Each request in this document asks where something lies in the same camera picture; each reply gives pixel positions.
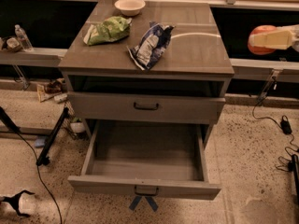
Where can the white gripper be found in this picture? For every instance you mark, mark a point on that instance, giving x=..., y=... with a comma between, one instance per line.
x=273, y=39

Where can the red orange apple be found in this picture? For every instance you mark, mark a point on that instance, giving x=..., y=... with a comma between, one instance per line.
x=260, y=50

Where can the grey wooden drawer cabinet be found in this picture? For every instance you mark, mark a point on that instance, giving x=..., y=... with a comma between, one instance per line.
x=195, y=64

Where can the open grey bottom drawer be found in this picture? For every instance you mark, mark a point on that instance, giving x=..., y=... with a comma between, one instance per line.
x=146, y=159

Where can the closed grey middle drawer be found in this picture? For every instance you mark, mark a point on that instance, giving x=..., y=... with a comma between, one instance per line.
x=173, y=109

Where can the blue white chip bag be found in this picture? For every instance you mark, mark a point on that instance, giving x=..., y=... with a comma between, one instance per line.
x=152, y=45

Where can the white paper bowl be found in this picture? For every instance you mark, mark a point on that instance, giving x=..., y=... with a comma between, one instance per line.
x=130, y=8

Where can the green chip bag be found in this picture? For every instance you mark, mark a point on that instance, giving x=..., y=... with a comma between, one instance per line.
x=110, y=30

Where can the snack wrappers on floor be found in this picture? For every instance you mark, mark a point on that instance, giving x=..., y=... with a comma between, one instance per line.
x=49, y=90

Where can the clear plastic water bottle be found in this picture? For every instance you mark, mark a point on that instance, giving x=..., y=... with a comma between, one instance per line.
x=23, y=38

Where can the black tripod leg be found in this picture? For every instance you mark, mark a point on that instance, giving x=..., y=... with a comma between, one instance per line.
x=43, y=158

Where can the brown basket with cup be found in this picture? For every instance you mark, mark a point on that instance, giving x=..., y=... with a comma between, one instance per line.
x=9, y=44

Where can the black clamp on floor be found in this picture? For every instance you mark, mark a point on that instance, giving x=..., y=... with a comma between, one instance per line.
x=13, y=201

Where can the black power adapter with cable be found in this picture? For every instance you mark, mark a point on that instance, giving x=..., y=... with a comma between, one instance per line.
x=286, y=165

